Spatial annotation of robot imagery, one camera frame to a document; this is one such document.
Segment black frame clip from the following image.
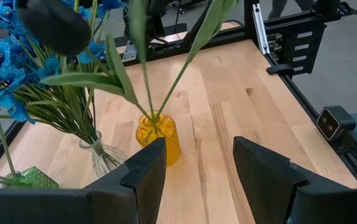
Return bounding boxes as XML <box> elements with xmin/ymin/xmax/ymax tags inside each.
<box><xmin>266</xmin><ymin>63</ymin><xmax>295</xmax><ymax>76</ymax></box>

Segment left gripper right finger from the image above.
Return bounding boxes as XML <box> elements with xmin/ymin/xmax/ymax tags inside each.
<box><xmin>233</xmin><ymin>135</ymin><xmax>357</xmax><ymax>224</ymax></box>

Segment clear glass vase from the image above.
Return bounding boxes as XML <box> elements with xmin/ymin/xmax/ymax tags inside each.
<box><xmin>78</xmin><ymin>129</ymin><xmax>129</xmax><ymax>179</ymax></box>

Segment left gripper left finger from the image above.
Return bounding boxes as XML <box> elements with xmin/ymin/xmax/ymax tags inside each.
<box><xmin>0</xmin><ymin>137</ymin><xmax>168</xmax><ymax>224</ymax></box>

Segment blue flower bunch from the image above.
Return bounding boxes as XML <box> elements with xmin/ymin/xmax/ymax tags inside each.
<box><xmin>0</xmin><ymin>0</ymin><xmax>104</xmax><ymax>147</ymax></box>
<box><xmin>35</xmin><ymin>0</ymin><xmax>128</xmax><ymax>147</ymax></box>
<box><xmin>0</xmin><ymin>39</ymin><xmax>104</xmax><ymax>147</ymax></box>

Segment silver metal bracket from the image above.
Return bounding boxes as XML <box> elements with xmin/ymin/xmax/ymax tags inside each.
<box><xmin>252</xmin><ymin>3</ymin><xmax>269</xmax><ymax>56</ymax></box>

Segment black depth camera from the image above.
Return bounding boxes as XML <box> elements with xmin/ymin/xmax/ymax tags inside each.
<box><xmin>316</xmin><ymin>105</ymin><xmax>357</xmax><ymax>142</ymax></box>

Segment amber glass vase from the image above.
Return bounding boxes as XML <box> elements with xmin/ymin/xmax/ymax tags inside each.
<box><xmin>135</xmin><ymin>110</ymin><xmax>182</xmax><ymax>167</ymax></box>

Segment green stems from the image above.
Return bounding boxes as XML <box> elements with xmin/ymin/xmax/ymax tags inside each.
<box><xmin>154</xmin><ymin>0</ymin><xmax>239</xmax><ymax>123</ymax></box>

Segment green glass vase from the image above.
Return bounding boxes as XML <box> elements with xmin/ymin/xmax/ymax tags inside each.
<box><xmin>1</xmin><ymin>166</ymin><xmax>60</xmax><ymax>189</ymax></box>

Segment person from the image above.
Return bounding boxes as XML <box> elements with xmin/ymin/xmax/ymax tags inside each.
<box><xmin>267</xmin><ymin>0</ymin><xmax>315</xmax><ymax>20</ymax></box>

